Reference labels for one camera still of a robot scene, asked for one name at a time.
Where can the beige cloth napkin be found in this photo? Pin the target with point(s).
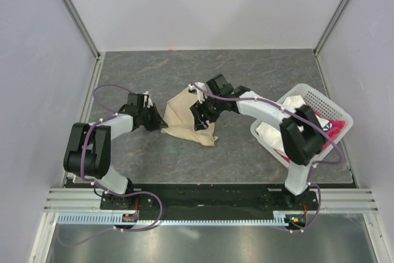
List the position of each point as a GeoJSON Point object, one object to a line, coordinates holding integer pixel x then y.
{"type": "Point", "coordinates": [180, 120]}

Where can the pink cloth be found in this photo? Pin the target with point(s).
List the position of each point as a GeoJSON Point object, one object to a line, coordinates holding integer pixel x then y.
{"type": "Point", "coordinates": [303, 137]}

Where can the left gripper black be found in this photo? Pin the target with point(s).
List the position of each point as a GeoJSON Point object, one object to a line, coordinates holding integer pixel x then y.
{"type": "Point", "coordinates": [157, 122]}

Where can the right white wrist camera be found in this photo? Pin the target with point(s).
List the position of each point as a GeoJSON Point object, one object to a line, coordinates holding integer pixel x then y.
{"type": "Point", "coordinates": [199, 89]}

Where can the white plastic basket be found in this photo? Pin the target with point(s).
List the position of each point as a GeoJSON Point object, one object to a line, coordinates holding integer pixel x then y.
{"type": "Point", "coordinates": [323, 106]}

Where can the left aluminium frame post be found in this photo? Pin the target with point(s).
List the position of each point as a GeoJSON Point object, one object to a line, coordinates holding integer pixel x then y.
{"type": "Point", "coordinates": [76, 18]}

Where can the aluminium frame post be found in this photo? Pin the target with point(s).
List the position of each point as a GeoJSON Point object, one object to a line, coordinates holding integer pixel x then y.
{"type": "Point", "coordinates": [76, 18]}
{"type": "Point", "coordinates": [338, 12]}

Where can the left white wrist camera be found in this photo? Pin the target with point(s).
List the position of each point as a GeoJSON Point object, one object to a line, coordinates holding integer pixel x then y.
{"type": "Point", "coordinates": [147, 101]}

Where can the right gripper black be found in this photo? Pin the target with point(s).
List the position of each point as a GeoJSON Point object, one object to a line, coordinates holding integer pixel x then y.
{"type": "Point", "coordinates": [197, 110]}

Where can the right aluminium frame post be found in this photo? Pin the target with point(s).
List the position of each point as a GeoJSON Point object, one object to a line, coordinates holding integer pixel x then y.
{"type": "Point", "coordinates": [338, 12]}

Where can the grey slotted cable duct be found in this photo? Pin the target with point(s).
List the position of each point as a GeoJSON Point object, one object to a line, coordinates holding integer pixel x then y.
{"type": "Point", "coordinates": [127, 219]}

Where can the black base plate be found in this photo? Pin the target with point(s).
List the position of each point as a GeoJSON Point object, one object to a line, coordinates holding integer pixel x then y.
{"type": "Point", "coordinates": [210, 202]}

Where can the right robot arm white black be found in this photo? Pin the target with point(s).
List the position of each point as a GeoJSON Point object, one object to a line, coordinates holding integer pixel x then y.
{"type": "Point", "coordinates": [244, 101]}

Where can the white cloth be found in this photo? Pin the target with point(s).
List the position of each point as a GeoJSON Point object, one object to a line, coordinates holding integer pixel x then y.
{"type": "Point", "coordinates": [272, 136]}

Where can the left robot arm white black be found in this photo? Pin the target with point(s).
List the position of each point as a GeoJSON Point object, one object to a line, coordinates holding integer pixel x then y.
{"type": "Point", "coordinates": [88, 152]}

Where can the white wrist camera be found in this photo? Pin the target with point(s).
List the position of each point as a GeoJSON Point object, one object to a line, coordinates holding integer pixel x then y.
{"type": "Point", "coordinates": [147, 101]}
{"type": "Point", "coordinates": [199, 89]}

